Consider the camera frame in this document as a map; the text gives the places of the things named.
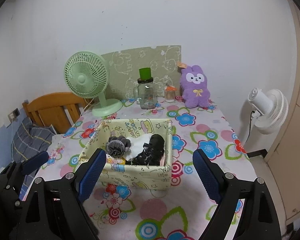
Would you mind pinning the grey plaid pillow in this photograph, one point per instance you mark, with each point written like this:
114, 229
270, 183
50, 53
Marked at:
30, 139

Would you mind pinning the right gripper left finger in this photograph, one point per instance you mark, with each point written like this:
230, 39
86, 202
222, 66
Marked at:
54, 209

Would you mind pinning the purple plush bunny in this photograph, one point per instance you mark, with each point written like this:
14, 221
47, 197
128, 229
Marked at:
194, 89

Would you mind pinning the green plastic cup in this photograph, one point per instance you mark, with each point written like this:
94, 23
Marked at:
145, 73

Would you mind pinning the green desk fan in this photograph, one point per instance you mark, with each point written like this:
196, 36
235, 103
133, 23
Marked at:
87, 76

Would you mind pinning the wall power outlet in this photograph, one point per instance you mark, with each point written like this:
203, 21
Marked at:
14, 114

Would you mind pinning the white towel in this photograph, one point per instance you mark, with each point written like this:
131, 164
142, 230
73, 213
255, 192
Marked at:
136, 146

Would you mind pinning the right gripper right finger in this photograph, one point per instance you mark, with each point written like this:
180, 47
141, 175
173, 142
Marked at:
258, 218

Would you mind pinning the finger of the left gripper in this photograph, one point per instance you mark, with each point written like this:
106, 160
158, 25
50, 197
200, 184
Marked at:
13, 175

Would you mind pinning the yellow cartoon tissue pack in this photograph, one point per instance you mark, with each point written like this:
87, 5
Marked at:
112, 161

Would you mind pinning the floral tablecloth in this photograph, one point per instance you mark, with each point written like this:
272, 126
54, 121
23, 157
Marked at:
140, 210

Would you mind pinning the glass mason jar mug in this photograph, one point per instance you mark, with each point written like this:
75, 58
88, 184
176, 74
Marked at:
145, 94

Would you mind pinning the yellow cartoon fabric storage box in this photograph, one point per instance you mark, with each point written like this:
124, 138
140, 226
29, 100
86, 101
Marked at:
145, 177

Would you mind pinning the grey drawstring pouch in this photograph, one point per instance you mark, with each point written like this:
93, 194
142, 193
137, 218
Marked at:
116, 147

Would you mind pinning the black patterned cloth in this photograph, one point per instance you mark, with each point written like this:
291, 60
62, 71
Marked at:
152, 152

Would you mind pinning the white standing fan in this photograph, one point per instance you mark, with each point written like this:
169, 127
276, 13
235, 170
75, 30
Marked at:
271, 109

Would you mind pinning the cotton swab jar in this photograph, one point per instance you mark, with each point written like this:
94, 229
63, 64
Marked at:
169, 96

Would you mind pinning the orange scissors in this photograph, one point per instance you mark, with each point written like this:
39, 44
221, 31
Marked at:
170, 88

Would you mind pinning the grey-green cartoon board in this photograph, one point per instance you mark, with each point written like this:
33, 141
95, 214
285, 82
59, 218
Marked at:
124, 68

